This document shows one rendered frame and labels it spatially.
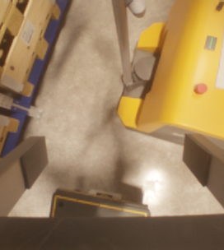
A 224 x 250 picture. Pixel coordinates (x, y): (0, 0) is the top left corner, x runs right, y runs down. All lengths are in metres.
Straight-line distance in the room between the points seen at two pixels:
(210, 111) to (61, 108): 1.34
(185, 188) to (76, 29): 1.81
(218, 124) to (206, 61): 0.25
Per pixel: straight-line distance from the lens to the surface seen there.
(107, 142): 1.61
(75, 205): 1.40
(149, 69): 1.26
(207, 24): 0.91
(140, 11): 0.38
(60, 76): 1.87
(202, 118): 0.75
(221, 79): 0.82
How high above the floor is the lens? 1.59
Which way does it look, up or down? 80 degrees down
